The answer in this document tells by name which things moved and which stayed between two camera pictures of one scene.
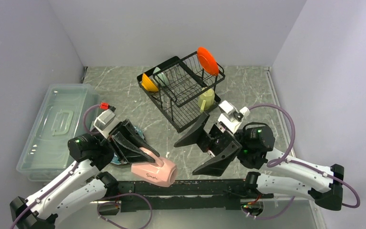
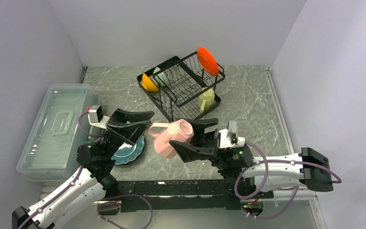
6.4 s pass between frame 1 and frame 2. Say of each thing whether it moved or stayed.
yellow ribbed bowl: stayed
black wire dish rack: stayed
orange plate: stayed
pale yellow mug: stayed
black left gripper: moved
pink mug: moved
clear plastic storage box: stayed
